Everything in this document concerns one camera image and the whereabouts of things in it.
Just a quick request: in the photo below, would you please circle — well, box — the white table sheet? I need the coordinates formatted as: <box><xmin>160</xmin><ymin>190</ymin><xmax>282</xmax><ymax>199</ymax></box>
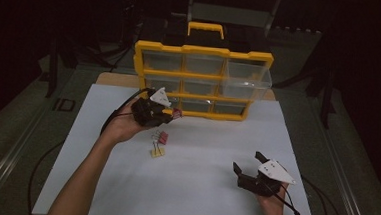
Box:
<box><xmin>31</xmin><ymin>79</ymin><xmax>324</xmax><ymax>215</ymax></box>

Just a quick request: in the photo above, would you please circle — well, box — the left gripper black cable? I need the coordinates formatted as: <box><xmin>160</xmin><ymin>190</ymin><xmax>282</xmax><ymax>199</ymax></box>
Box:
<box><xmin>99</xmin><ymin>84</ymin><xmax>157</xmax><ymax>140</ymax></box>

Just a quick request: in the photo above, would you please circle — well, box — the person's left hand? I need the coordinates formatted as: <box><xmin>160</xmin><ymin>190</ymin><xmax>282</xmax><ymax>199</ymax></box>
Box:
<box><xmin>99</xmin><ymin>96</ymin><xmax>151</xmax><ymax>147</ymax></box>

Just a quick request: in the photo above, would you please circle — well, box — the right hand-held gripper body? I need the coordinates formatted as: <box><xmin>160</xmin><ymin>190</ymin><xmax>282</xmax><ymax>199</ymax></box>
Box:
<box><xmin>235</xmin><ymin>157</ymin><xmax>298</xmax><ymax>199</ymax></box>

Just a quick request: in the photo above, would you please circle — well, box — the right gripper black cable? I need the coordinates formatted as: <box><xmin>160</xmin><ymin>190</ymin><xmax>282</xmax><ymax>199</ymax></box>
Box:
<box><xmin>275</xmin><ymin>182</ymin><xmax>305</xmax><ymax>215</ymax></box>

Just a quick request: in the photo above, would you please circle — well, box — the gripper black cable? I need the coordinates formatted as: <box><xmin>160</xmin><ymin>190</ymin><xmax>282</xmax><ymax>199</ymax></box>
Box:
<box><xmin>275</xmin><ymin>182</ymin><xmax>305</xmax><ymax>215</ymax></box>
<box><xmin>99</xmin><ymin>84</ymin><xmax>157</xmax><ymax>140</ymax></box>

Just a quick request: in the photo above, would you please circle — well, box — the person's right hand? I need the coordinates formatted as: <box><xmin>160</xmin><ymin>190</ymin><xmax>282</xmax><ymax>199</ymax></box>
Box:
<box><xmin>254</xmin><ymin>181</ymin><xmax>290</xmax><ymax>215</ymax></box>

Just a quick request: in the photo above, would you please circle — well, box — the clear plastic organizer drawer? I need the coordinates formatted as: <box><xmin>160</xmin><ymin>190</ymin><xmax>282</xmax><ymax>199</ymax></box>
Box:
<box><xmin>219</xmin><ymin>57</ymin><xmax>274</xmax><ymax>102</ymax></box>

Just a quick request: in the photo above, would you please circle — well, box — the grid of clear bins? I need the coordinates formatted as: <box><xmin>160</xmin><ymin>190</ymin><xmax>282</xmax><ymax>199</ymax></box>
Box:
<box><xmin>138</xmin><ymin>49</ymin><xmax>254</xmax><ymax>116</ymax></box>

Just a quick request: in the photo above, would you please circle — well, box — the yellow binder clip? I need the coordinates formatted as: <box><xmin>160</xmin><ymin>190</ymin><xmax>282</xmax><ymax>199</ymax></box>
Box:
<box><xmin>149</xmin><ymin>140</ymin><xmax>167</xmax><ymax>159</ymax></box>

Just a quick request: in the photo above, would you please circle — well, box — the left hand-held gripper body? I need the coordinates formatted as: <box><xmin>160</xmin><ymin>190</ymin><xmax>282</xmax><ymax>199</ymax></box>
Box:
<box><xmin>129</xmin><ymin>85</ymin><xmax>176</xmax><ymax>129</ymax></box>

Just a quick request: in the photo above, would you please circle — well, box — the large pink binder clip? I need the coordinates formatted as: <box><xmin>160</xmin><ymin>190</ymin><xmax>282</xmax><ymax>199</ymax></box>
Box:
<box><xmin>151</xmin><ymin>129</ymin><xmax>170</xmax><ymax>146</ymax></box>

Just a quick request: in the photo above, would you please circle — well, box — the black floor cable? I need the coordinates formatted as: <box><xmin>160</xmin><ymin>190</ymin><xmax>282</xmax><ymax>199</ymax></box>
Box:
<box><xmin>298</xmin><ymin>174</ymin><xmax>346</xmax><ymax>215</ymax></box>
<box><xmin>26</xmin><ymin>139</ymin><xmax>66</xmax><ymax>215</ymax></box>

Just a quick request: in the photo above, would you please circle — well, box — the black metal stand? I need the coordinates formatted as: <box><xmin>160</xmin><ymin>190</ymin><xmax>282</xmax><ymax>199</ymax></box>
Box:
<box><xmin>43</xmin><ymin>28</ymin><xmax>117</xmax><ymax>104</ymax></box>
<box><xmin>271</xmin><ymin>22</ymin><xmax>344</xmax><ymax>130</ymax></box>

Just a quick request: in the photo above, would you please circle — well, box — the yellow drawer organizer cabinet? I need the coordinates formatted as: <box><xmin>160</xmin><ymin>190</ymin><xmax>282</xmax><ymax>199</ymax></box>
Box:
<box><xmin>130</xmin><ymin>18</ymin><xmax>277</xmax><ymax>124</ymax></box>

